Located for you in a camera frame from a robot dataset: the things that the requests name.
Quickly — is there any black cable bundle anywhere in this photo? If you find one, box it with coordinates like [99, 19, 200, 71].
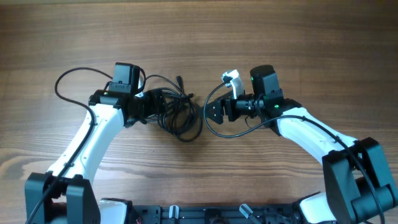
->
[142, 73, 204, 143]

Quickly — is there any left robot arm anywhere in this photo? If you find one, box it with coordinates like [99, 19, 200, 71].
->
[25, 63, 164, 223]

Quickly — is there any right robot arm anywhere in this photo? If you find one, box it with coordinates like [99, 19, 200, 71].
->
[202, 65, 397, 223]

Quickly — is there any black right camera cable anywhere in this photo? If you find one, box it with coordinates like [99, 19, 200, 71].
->
[203, 76, 386, 224]

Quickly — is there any black camera cable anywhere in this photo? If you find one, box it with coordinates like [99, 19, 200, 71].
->
[24, 67, 114, 224]
[203, 76, 386, 224]

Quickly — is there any black left camera cable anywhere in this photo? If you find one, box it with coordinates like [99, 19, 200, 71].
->
[24, 67, 114, 224]

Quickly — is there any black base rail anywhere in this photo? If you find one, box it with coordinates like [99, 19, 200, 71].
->
[99, 196, 352, 224]

